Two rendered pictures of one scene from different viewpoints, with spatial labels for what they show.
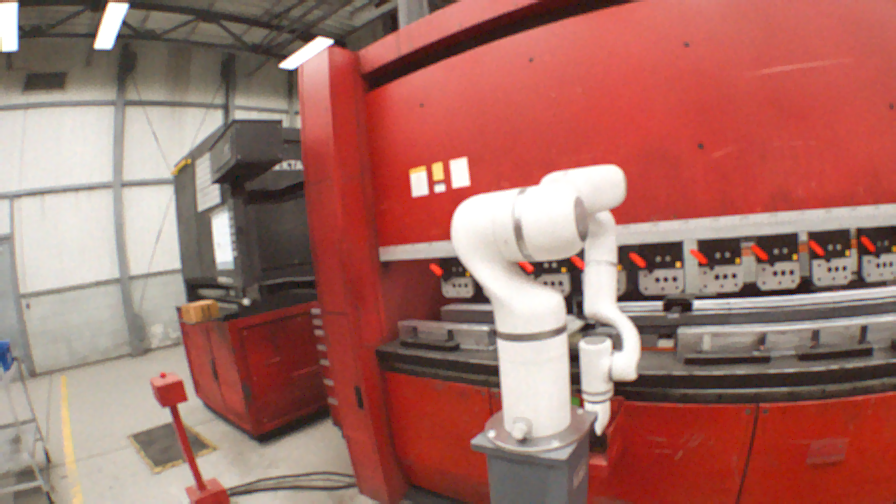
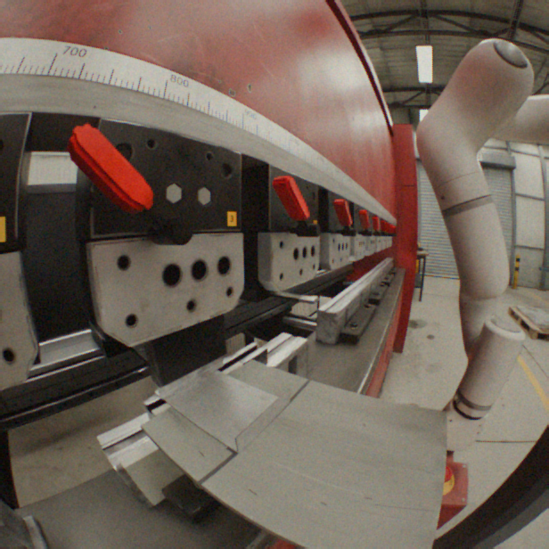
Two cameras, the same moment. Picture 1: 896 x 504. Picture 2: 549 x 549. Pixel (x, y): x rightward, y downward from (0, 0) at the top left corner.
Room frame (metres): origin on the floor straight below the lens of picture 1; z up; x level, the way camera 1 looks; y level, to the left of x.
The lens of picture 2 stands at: (1.36, -0.15, 1.18)
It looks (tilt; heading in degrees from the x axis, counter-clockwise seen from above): 10 degrees down; 266
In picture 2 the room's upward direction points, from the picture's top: straight up
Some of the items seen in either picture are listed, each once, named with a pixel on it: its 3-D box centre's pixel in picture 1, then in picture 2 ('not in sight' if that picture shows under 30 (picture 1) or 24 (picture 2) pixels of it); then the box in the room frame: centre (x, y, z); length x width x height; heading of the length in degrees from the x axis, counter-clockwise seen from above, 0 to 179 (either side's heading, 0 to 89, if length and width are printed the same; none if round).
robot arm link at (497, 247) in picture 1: (508, 262); not in sight; (0.70, -0.10, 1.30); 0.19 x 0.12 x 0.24; 54
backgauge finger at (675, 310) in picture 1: (676, 306); (274, 290); (1.32, -0.79, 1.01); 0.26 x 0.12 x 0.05; 142
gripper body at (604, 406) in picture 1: (598, 410); (459, 422); (1.00, -0.35, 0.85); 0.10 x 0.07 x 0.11; 143
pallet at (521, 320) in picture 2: not in sight; (536, 323); (-2.92, -1.63, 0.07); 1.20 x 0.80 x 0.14; 51
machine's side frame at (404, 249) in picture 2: not in sight; (376, 236); (0.19, -2.29, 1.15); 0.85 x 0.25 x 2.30; 142
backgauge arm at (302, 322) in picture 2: not in sight; (256, 318); (1.38, -1.09, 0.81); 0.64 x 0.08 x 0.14; 142
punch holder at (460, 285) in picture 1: (461, 275); not in sight; (1.70, -0.04, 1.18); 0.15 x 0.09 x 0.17; 52
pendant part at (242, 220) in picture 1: (235, 245); not in sight; (1.72, 0.95, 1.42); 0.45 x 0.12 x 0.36; 45
